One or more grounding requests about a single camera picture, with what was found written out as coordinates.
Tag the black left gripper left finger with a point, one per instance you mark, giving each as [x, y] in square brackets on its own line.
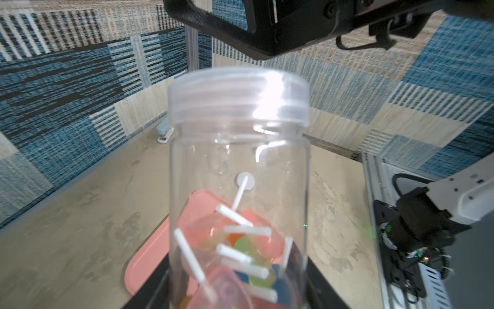
[155, 293]

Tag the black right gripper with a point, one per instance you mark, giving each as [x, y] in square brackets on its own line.
[400, 18]

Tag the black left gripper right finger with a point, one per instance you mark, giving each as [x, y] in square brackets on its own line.
[319, 293]

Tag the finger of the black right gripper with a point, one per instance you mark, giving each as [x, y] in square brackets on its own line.
[231, 27]

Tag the candy jar patterned lid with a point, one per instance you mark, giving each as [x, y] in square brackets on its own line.
[262, 230]

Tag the white jar lid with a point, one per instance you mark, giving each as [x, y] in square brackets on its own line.
[245, 180]

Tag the pink plastic tray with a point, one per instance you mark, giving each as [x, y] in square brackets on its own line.
[156, 249]

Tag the grey stapler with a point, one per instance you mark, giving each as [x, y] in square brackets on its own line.
[164, 131]

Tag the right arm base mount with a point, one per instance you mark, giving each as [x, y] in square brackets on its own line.
[410, 279]

